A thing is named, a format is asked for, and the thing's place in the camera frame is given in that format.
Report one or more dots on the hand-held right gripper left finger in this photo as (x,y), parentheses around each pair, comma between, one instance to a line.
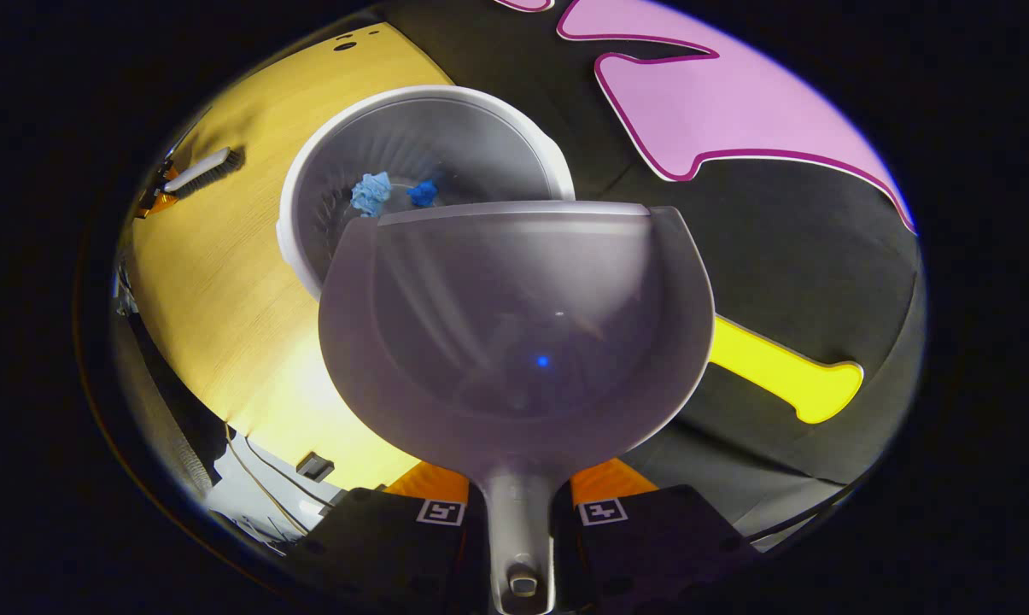
(386,547)

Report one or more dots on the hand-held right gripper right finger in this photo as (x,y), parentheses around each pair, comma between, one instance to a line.
(651,538)

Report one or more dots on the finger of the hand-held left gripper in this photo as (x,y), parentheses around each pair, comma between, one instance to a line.
(157,205)
(168,173)

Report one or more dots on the small grey broom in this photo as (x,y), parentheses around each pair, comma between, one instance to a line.
(198,173)

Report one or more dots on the light blue paper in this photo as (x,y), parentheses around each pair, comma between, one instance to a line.
(371,194)

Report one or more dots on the grey dustpan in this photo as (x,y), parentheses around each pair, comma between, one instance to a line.
(514,325)

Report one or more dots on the dark blue paper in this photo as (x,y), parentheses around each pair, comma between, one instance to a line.
(423,193)

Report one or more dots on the white ribbed garbage bin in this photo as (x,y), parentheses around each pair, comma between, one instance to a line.
(446,128)

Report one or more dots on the wooden desktop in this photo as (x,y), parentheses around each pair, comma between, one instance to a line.
(224,282)

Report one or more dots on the small black adapter box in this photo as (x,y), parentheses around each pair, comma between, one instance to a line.
(315,466)

